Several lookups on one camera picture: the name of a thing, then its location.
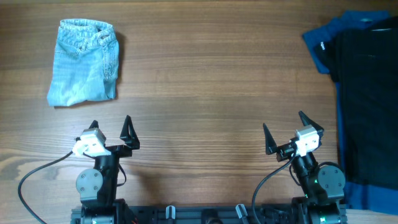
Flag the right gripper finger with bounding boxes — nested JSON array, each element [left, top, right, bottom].
[[298, 111, 324, 137], [263, 123, 277, 155]]

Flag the black shorts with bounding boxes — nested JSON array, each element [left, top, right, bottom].
[[329, 17, 397, 189]]

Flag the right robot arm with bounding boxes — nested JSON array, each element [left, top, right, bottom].
[[255, 111, 348, 224]]

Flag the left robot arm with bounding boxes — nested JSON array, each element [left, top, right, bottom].
[[70, 115, 140, 224]]

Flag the folded light blue jeans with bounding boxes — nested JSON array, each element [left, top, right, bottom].
[[47, 19, 119, 107]]

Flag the blue polo shirt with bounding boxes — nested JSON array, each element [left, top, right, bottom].
[[303, 11, 397, 215]]

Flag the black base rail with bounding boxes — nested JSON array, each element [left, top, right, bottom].
[[70, 203, 348, 224]]

